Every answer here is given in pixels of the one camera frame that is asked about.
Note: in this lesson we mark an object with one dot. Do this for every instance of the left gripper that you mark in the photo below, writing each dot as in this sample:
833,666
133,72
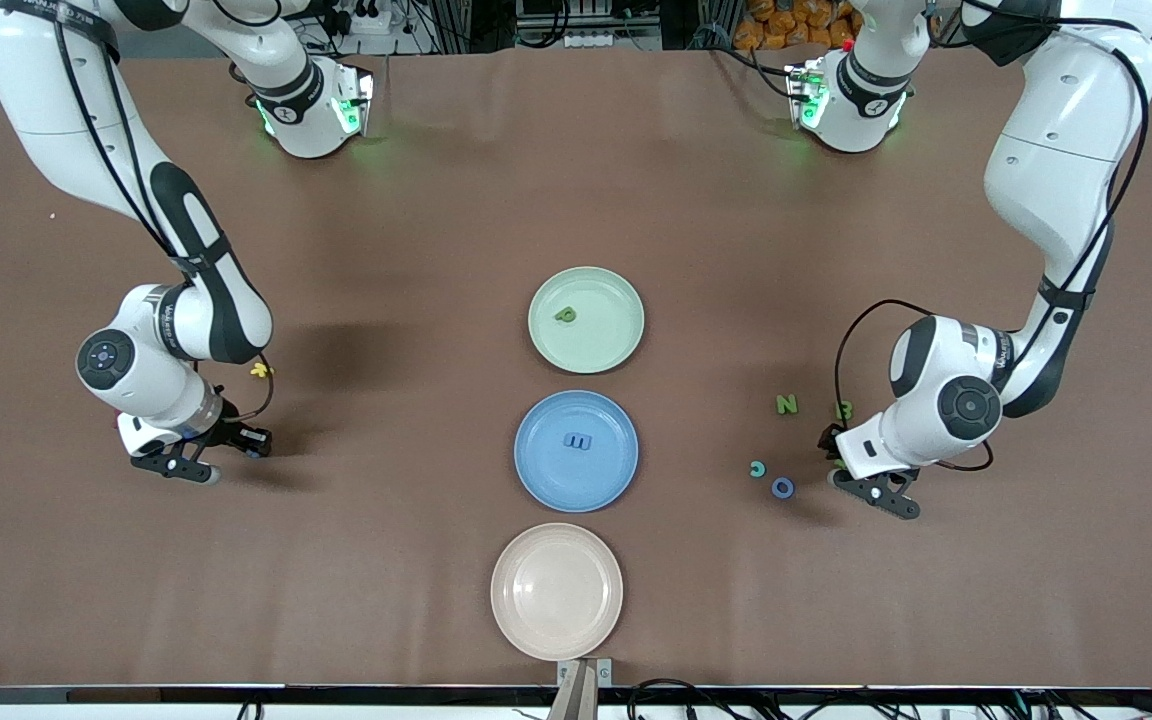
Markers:
825,440

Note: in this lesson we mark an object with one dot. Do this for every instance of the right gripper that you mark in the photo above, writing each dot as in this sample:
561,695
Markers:
232,431

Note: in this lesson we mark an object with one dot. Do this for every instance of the green letter B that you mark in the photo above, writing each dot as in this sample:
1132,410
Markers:
837,410

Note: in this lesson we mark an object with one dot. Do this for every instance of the green letter N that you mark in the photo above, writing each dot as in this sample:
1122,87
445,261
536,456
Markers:
786,405

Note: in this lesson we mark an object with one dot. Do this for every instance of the blue letter m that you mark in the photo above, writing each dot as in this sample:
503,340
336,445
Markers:
577,440

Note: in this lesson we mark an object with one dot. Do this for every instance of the green letter p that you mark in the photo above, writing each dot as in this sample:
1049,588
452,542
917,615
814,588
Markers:
572,311

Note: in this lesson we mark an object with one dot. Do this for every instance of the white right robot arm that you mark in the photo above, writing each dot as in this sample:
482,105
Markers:
56,100

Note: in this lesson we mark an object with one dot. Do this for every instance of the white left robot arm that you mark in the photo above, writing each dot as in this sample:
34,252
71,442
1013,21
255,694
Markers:
1066,150

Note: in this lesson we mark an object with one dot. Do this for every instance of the teal letter c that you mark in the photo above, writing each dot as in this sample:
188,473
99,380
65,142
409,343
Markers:
763,468

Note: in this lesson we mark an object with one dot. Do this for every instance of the blue letter O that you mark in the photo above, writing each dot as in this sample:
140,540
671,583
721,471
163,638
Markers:
775,488

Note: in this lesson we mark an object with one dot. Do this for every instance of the yellow letter k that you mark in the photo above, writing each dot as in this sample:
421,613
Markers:
262,371

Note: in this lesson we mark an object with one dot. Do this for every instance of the table cover sheet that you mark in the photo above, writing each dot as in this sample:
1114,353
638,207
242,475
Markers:
836,600

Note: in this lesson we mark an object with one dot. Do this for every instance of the green plate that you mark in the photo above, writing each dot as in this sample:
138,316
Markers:
596,340

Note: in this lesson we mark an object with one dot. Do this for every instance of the blue plate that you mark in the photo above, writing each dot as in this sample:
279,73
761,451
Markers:
576,480

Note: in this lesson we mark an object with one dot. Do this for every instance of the beige plate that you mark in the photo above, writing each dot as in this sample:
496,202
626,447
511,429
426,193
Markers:
556,591

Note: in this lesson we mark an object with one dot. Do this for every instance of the pile of orange objects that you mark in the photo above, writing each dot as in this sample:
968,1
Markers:
786,22

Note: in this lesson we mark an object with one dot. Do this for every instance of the white power strip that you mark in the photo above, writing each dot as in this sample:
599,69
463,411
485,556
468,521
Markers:
368,18
591,40

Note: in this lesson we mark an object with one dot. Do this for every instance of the metal table edge rail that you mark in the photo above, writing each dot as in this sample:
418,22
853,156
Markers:
836,692

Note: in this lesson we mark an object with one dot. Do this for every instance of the metal camera bracket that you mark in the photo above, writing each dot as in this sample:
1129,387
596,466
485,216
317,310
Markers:
604,672

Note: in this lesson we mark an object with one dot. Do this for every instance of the camera stand pole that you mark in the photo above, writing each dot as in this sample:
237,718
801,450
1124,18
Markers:
574,700

